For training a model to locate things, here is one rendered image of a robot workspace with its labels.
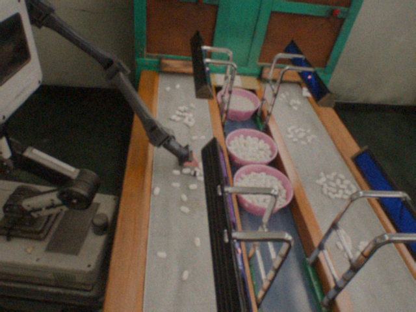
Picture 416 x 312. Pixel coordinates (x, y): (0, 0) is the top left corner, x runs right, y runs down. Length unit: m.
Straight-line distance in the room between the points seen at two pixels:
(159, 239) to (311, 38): 1.63
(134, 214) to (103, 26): 2.09
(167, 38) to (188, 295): 1.53
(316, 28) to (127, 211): 1.64
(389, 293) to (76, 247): 1.25
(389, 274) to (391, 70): 2.78
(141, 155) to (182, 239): 0.47
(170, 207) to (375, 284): 0.80
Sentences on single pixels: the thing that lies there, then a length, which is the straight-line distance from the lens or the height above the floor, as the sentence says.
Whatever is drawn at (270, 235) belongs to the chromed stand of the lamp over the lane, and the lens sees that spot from 0.82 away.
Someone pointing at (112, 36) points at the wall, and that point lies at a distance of 3.07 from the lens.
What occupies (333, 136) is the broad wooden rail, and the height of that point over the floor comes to 0.76.
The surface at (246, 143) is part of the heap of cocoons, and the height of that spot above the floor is 0.74.
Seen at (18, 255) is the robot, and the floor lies 0.47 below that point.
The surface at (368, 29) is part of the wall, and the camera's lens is 3.53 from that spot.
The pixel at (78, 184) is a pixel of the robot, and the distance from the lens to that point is 1.35.
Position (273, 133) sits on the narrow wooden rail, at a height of 0.76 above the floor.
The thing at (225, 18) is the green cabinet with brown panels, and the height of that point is 1.14.
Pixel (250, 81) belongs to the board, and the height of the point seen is 0.78.
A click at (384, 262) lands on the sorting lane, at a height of 0.74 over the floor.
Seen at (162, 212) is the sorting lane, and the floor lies 0.74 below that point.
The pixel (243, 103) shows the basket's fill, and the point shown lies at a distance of 2.03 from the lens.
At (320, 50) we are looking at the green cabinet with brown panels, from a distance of 2.35.
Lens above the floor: 1.76
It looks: 41 degrees down
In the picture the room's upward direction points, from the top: 9 degrees clockwise
